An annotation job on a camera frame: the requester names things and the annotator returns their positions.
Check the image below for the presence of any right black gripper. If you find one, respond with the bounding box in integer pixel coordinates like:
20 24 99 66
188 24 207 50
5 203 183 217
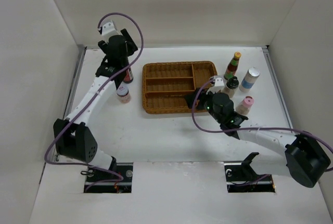
184 87 224 124

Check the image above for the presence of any dark soy sauce bottle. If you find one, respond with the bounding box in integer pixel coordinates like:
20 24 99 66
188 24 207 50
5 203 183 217
121 67 134 84

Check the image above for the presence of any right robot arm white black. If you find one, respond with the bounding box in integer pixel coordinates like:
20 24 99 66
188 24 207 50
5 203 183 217
184 88 332 188

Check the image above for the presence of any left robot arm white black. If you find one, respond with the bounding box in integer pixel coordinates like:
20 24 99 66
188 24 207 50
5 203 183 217
53 29 138 182

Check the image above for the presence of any brown wicker divided basket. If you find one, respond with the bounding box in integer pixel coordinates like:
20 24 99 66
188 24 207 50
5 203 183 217
142 61 217 114

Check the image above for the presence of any black cap pepper shaker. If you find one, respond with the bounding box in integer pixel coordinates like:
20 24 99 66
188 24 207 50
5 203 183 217
223 76 239 99

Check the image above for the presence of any red green sauce bottle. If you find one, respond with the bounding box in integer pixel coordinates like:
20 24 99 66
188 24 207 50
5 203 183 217
224 52 241 80

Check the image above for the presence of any small jar white lid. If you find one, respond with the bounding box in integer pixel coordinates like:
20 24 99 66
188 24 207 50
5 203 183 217
116 84 131 103

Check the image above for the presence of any pink cap spice shaker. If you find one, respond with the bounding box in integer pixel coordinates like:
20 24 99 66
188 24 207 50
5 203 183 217
236 96 254 116

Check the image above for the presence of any white blue cylindrical shaker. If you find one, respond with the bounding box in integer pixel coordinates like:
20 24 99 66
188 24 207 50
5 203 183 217
239 67 260 93

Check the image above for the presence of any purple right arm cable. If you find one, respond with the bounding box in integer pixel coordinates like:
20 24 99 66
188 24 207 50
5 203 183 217
191 77 333 173

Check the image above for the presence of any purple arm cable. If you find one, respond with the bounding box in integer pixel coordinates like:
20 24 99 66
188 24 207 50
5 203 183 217
43 12 144 193
191 77 333 173

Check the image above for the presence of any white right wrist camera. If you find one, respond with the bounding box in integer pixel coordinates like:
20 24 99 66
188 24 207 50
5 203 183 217
209 75 224 93

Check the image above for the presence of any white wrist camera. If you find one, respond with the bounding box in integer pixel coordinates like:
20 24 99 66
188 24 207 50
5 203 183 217
209 75 224 93
98 20 118 36

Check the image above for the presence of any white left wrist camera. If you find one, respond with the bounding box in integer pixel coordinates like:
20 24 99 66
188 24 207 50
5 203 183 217
98 20 118 36

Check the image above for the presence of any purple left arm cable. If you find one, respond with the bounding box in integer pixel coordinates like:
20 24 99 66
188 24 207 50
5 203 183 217
43 12 144 193

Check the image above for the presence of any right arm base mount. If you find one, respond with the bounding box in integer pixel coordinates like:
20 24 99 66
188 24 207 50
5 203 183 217
224 152 275 193

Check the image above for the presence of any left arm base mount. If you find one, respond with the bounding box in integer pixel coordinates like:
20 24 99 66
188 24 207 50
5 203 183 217
80 163 133 194

